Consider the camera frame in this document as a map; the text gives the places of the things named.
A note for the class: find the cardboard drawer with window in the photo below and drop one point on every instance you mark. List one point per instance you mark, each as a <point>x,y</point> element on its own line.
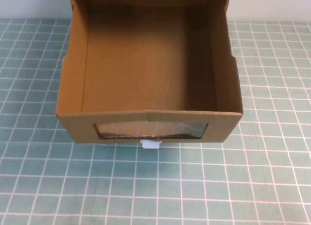
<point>145,64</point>

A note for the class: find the brown cardboard box shell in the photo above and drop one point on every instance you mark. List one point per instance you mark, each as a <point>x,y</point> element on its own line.
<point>227,1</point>

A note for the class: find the green checked tablecloth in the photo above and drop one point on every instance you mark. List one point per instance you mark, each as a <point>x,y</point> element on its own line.
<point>73,186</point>

